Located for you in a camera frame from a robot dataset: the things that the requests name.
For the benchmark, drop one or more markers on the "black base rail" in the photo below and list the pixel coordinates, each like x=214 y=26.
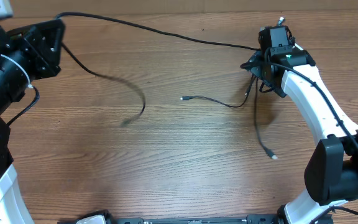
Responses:
x=103 y=216

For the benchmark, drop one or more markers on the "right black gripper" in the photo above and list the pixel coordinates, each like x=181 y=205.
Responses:
x=255 y=66

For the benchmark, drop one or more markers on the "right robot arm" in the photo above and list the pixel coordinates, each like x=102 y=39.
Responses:
x=331 y=176

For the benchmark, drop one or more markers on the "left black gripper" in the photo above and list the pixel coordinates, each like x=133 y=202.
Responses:
x=28 y=42

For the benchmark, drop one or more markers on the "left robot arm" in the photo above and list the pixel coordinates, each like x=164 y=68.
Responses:
x=15 y=78

